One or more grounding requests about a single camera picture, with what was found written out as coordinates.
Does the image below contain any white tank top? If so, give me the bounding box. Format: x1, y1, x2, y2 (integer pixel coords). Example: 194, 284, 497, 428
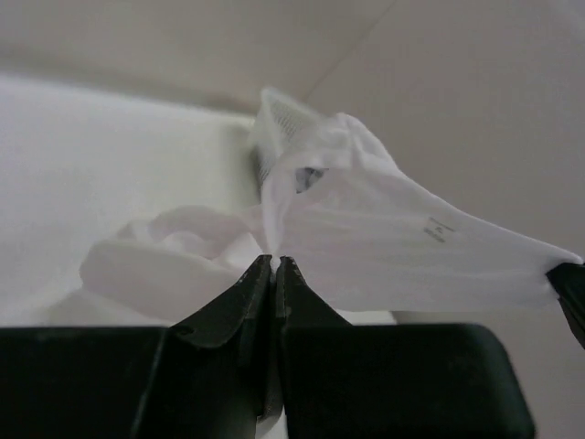
80, 114, 584, 427

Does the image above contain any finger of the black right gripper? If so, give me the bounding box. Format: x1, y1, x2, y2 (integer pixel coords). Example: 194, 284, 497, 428
547, 262, 585, 348

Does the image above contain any white plastic laundry basket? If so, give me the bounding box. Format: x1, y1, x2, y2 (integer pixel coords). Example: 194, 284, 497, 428
248, 87, 325, 191

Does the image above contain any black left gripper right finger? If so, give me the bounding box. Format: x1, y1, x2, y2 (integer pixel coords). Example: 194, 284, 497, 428
276, 257, 535, 438

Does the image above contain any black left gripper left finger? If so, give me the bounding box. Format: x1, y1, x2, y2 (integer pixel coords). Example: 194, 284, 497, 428
137, 256, 271, 438

